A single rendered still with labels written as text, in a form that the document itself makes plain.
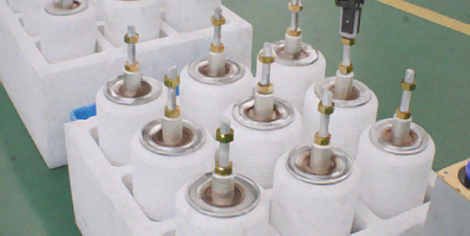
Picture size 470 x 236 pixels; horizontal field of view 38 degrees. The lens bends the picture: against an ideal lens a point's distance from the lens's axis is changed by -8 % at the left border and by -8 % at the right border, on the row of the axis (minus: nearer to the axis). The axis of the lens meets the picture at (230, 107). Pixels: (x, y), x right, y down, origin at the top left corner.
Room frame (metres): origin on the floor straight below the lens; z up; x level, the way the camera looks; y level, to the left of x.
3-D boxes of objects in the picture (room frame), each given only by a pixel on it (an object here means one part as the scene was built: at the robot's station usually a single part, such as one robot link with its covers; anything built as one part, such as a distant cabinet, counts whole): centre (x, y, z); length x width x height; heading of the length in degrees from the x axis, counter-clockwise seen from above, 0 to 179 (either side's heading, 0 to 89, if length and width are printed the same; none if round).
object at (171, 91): (0.69, 0.06, 0.30); 0.01 x 0.01 x 0.08; 37
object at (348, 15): (0.79, -0.13, 0.37); 0.03 x 0.01 x 0.05; 156
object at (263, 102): (0.75, -0.04, 0.26); 0.02 x 0.02 x 0.03
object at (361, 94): (0.81, -0.14, 0.25); 0.08 x 0.08 x 0.01
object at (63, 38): (1.06, 0.27, 0.16); 0.10 x 0.10 x 0.18
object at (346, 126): (0.81, -0.14, 0.16); 0.10 x 0.10 x 0.18
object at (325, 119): (0.65, -0.10, 0.30); 0.01 x 0.01 x 0.08; 12
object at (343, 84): (0.81, -0.14, 0.26); 0.02 x 0.02 x 0.03
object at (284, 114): (0.75, -0.04, 0.25); 0.08 x 0.08 x 0.01
